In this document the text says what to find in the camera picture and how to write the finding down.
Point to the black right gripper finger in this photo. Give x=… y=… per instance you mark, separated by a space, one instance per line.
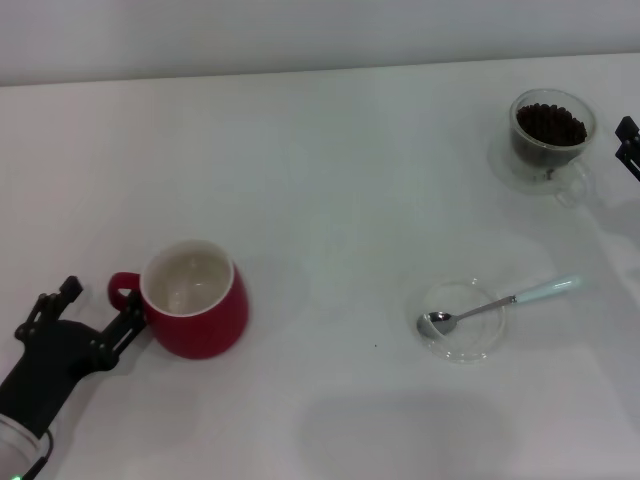
x=627 y=129
x=631 y=159

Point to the coffee beans in glass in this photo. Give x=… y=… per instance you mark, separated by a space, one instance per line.
x=550 y=127

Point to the red mug white inside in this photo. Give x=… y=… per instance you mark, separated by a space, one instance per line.
x=200 y=335

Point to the glass saucer under cup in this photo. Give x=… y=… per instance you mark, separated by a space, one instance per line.
x=500 y=162

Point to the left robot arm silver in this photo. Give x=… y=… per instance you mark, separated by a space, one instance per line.
x=12 y=445

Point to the clear glass dish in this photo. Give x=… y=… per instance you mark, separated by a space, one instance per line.
x=475 y=335

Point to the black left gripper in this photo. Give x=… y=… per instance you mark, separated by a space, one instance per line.
x=45 y=370

